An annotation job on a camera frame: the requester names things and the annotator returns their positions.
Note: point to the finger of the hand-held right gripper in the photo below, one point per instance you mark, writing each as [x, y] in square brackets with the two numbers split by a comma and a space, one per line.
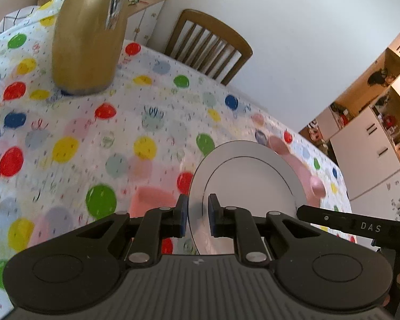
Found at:
[323, 218]

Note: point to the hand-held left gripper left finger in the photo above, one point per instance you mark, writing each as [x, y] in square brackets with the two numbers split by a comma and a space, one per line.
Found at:
[184, 218]

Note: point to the white round plate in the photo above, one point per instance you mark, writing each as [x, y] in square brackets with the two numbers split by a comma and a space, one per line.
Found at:
[253, 180]

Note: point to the pink round bowl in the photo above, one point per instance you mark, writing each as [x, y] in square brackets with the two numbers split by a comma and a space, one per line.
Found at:
[150, 203]

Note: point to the white floor cabinet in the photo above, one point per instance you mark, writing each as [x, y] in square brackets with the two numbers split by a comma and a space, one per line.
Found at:
[370, 160]

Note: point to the pink mouse-shaped plate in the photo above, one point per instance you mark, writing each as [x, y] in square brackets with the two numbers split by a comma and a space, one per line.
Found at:
[303, 176]

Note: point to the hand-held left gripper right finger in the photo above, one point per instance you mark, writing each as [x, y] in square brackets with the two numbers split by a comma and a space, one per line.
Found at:
[213, 218]

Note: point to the gold ceramic vase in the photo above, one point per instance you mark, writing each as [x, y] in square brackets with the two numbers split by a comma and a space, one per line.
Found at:
[86, 40]

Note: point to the balloon print tablecloth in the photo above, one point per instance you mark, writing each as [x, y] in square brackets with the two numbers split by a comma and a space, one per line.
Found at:
[86, 133]

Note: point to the white sideboard with wooden top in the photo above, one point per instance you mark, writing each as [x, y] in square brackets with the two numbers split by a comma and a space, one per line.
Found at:
[143, 13]

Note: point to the wooden slatted chair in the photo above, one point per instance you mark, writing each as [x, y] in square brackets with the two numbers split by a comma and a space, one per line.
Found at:
[216, 50]

